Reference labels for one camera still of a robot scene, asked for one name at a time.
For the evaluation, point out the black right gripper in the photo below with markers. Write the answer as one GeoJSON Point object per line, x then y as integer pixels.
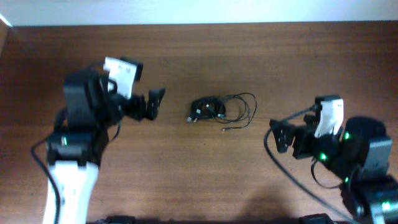
{"type": "Point", "coordinates": [305, 133]}

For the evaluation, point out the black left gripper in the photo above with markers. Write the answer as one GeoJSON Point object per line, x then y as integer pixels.
{"type": "Point", "coordinates": [141, 106]}

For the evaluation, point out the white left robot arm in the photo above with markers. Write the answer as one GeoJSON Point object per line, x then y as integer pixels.
{"type": "Point", "coordinates": [80, 137]}

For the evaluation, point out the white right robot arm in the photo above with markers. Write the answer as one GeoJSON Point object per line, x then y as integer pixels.
{"type": "Point", "coordinates": [357, 154]}

